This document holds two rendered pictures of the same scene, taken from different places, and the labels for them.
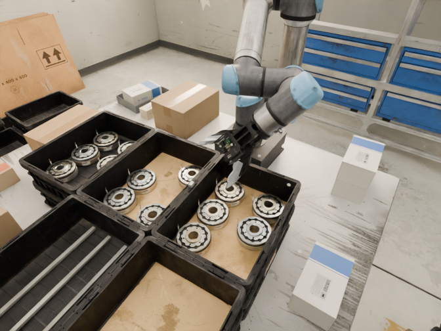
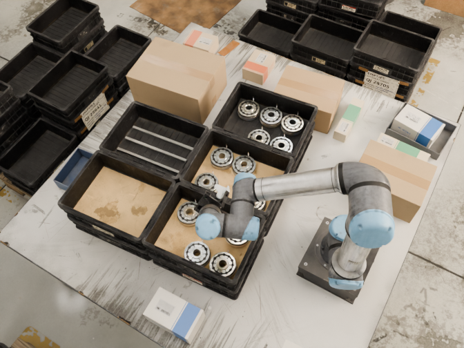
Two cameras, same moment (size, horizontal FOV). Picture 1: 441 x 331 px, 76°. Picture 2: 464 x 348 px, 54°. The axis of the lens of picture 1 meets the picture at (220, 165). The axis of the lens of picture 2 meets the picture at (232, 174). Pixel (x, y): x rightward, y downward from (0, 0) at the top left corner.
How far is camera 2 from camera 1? 1.40 m
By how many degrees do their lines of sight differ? 55
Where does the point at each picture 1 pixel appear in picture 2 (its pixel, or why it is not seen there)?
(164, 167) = not seen: hidden behind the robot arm
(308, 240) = (221, 316)
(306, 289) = (161, 297)
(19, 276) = (164, 128)
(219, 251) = (184, 233)
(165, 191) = not seen: hidden behind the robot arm
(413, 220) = not seen: outside the picture
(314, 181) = (300, 334)
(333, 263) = (184, 320)
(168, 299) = (150, 208)
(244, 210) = (222, 248)
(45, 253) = (179, 133)
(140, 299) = (150, 192)
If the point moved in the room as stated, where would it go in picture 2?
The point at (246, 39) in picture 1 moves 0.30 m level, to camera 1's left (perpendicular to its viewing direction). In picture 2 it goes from (273, 179) to (261, 104)
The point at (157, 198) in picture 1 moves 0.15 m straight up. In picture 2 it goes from (230, 182) to (228, 163)
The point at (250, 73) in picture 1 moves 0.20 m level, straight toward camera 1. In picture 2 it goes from (236, 191) to (173, 191)
